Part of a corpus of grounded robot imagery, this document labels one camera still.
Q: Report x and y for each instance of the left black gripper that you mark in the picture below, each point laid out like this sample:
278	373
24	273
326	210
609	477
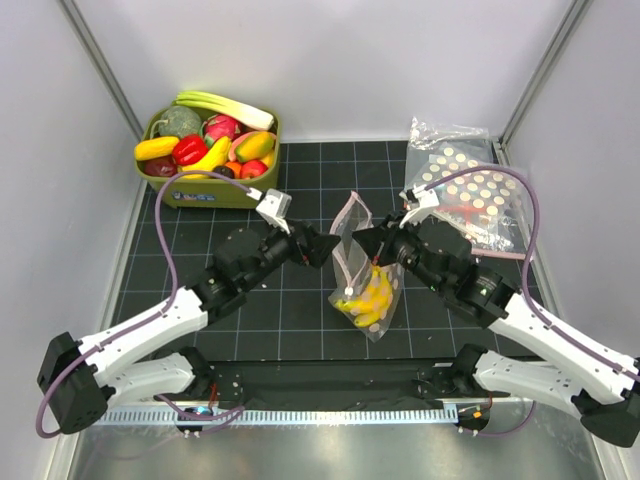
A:
316	247

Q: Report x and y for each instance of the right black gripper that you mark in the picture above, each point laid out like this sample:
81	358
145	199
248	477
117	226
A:
378	241

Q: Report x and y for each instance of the clear pink zip bag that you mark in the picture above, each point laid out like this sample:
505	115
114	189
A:
352	269

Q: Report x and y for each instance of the yellow banana bunch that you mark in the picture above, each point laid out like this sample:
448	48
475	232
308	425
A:
373	305

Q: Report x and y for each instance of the orange yellow mango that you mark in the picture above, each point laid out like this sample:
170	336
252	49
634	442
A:
253	146

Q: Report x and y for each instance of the red bell pepper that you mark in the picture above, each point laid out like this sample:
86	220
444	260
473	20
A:
189	150

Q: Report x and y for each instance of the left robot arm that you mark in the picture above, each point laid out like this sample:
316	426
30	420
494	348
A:
82	378

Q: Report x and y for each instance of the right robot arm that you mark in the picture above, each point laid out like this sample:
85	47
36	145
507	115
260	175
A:
593	383

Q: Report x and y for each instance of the stack of dotted zip bags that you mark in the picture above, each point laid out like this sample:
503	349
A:
483	204

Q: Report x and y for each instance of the black grid mat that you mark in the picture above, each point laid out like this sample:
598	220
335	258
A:
289	316

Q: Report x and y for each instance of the yellow lemon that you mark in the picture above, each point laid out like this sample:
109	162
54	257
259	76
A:
269	159

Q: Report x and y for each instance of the orange fruit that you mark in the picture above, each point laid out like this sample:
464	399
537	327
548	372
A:
236	167

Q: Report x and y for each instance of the dark purple plum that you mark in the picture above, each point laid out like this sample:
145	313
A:
224	171

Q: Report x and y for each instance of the small yellow banana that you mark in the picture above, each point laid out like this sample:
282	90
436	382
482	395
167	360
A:
216	155

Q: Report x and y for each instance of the olive green plastic basket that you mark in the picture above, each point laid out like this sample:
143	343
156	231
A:
214	193

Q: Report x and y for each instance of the green white leek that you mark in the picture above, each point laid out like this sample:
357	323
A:
246	114

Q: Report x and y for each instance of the pink dragon fruit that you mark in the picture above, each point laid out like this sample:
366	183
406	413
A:
218	126

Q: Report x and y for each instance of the dark red apple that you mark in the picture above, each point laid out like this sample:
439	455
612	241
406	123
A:
163	167

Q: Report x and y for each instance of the green melon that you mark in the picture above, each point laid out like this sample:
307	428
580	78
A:
177	121

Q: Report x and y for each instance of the yellow squash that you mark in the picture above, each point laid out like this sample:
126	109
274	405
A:
155	148

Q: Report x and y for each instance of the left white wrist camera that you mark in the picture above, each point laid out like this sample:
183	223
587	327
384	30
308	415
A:
273	208

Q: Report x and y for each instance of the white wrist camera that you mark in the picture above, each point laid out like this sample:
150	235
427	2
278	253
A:
419	203
273	208

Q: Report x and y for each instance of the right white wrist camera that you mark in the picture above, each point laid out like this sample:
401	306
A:
419	203

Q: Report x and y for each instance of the slotted cable duct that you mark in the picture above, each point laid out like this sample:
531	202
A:
162	415

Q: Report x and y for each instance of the left aluminium frame post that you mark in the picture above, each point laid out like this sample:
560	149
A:
94	52

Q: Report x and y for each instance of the aluminium frame post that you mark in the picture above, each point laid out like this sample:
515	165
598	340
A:
94	52
559	41

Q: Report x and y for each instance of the right aluminium frame post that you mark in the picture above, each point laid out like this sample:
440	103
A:
559	41

